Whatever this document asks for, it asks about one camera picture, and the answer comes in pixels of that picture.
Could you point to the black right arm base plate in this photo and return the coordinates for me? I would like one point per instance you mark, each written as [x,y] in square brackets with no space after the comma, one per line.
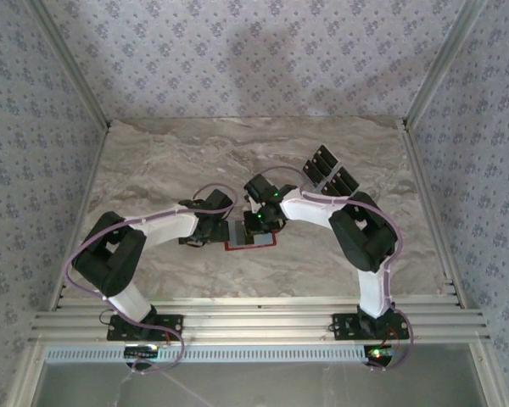
[343,326]

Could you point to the aluminium frame post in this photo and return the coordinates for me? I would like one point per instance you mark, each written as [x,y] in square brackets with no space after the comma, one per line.
[441,63]
[73,63]

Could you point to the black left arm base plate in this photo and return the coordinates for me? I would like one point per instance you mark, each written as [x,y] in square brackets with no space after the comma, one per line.
[174,324]

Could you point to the aluminium lower frame leg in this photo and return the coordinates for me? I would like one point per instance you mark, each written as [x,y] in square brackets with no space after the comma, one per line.
[488,377]
[25,377]

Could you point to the aluminium table side rail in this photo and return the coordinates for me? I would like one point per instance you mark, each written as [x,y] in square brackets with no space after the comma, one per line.
[419,169]
[89,186]

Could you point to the red leather card holder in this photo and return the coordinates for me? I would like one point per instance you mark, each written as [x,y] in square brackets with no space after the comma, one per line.
[265,241]

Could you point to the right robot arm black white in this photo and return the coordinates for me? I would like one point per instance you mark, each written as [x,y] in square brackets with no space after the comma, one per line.
[309,212]

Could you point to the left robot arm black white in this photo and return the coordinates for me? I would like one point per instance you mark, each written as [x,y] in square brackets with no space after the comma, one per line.
[165,222]

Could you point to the aluminium mounting rail beam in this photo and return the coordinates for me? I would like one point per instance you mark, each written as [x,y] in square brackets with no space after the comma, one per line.
[258,322]

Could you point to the black VIP credit card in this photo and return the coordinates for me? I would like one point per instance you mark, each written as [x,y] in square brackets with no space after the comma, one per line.
[333,190]
[341,183]
[321,162]
[314,173]
[348,176]
[328,154]

